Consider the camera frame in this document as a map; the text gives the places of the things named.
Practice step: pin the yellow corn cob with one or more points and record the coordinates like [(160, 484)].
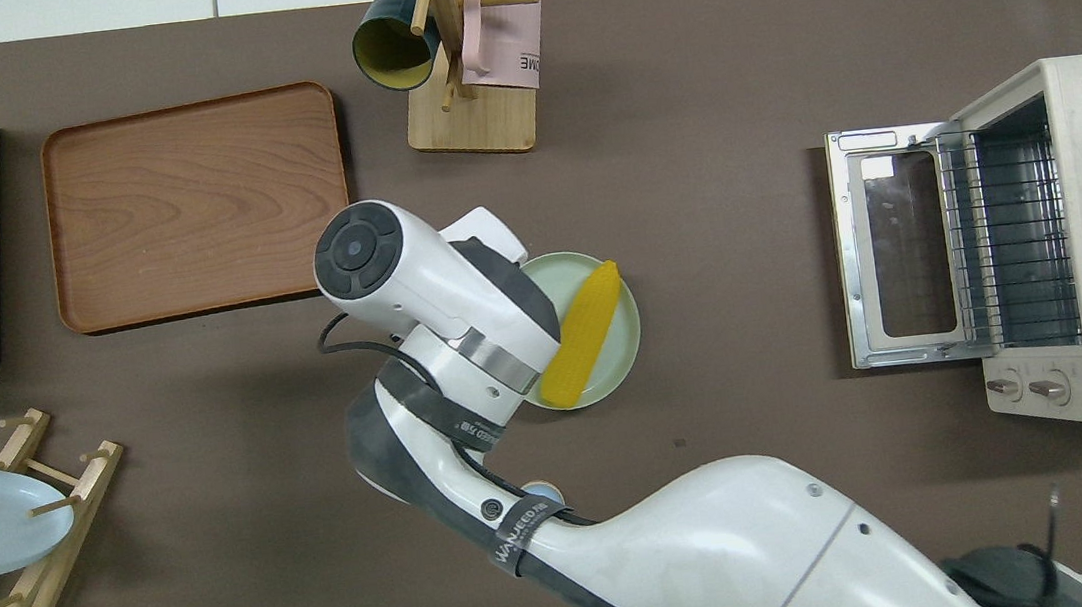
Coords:
[(589, 334)]

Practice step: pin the light green plate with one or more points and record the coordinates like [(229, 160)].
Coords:
[(620, 335)]

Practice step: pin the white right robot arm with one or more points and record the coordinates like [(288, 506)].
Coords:
[(727, 545)]

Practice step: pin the silver oven knob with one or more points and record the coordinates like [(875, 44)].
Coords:
[(1004, 386), (1050, 387)]

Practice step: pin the brown wooden tray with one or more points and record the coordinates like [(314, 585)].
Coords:
[(199, 207)]

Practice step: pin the brown table mat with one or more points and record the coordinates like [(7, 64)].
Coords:
[(212, 428)]

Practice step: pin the dark teal mug yellow inside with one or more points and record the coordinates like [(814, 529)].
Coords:
[(393, 47)]

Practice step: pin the wooden mug tree stand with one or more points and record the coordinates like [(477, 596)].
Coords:
[(482, 124)]

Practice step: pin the pink mug with print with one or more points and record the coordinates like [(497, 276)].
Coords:
[(501, 41)]

